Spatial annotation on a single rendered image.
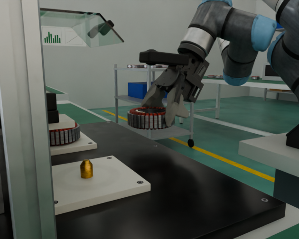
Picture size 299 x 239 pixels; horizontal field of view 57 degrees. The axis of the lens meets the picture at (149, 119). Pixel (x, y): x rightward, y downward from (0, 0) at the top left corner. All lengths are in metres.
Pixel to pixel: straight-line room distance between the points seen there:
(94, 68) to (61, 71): 0.68
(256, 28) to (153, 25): 6.05
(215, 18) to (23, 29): 0.55
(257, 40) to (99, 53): 5.50
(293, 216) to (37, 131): 0.36
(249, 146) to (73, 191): 0.51
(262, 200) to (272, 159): 0.32
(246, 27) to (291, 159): 0.32
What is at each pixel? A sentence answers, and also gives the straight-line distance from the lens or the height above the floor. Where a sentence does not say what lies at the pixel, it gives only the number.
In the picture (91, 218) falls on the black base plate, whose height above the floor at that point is 0.77.
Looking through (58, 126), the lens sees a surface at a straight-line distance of 0.40.
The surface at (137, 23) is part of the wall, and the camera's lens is 6.51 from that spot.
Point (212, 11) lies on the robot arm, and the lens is 0.72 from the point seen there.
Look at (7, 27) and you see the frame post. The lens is 0.21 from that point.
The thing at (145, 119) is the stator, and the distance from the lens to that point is 0.60.
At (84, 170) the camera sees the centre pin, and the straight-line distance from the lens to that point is 0.45.
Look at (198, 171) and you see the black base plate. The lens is 0.51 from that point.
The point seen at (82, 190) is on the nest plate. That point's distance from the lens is 0.42.
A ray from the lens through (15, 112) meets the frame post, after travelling 0.21.
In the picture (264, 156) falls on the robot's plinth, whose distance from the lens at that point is 0.76.
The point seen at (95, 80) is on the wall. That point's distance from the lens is 6.06.
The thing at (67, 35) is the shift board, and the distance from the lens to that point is 5.92.
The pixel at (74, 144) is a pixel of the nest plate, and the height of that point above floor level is 0.78.
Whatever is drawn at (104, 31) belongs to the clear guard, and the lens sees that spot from 0.69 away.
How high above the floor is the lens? 0.96
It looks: 11 degrees down
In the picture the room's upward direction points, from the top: straight up
